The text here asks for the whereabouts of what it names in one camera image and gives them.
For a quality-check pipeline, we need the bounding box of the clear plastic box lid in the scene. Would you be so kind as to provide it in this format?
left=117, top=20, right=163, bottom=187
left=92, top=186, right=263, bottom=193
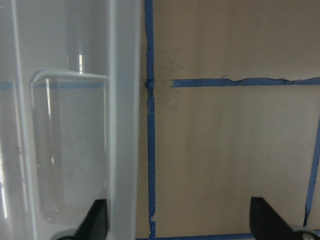
left=0, top=0, right=143, bottom=240

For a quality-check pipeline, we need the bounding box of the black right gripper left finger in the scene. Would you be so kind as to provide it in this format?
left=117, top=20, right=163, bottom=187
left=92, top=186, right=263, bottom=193
left=74, top=199, right=108, bottom=240

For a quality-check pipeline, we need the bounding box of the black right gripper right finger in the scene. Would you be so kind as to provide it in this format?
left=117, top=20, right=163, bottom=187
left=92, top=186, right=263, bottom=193
left=249, top=197, right=299, bottom=240

